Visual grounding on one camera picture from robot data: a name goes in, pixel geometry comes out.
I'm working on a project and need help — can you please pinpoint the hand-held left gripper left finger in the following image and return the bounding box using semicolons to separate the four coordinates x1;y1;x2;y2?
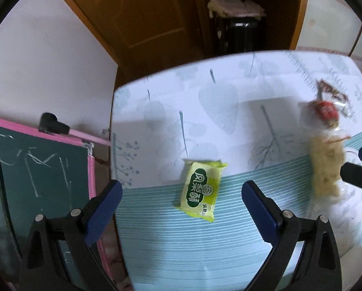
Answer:
18;179;123;291

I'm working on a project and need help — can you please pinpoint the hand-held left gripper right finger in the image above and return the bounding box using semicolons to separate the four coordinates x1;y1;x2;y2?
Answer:
241;180;343;291

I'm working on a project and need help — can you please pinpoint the crispy rice clear packet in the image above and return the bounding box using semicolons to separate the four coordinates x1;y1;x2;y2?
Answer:
301;101;353;202

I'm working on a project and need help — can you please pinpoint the green pastry packet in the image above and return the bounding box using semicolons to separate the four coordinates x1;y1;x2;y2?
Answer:
173;158;228;222

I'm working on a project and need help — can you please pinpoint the red snack packet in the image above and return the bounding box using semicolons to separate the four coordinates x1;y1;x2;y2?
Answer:
313;100;341;128

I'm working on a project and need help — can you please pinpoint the pink framed green chalkboard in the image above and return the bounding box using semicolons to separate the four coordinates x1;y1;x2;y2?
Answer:
0;113;112;291

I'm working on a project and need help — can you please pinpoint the brown snack packet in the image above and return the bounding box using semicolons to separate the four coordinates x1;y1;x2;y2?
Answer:
316;79;355;117

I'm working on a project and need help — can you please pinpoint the teal leaf print tablecloth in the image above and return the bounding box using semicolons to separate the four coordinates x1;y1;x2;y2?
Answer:
109;50;362;291

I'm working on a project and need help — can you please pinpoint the black chalkboard knob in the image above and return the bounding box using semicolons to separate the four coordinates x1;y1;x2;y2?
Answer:
39;113;70;135

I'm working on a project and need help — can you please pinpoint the floral wardrobe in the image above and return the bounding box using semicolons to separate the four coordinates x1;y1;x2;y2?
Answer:
295;0;362;77

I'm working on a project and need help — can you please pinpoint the brown wooden shelf unit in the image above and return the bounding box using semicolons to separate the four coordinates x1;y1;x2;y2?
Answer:
190;0;310;59

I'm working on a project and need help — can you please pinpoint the stack of folded papers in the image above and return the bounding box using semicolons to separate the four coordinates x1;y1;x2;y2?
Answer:
208;0;266;19

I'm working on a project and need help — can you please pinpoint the brown wooden door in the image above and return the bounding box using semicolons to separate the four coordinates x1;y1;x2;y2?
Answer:
46;0;213;81

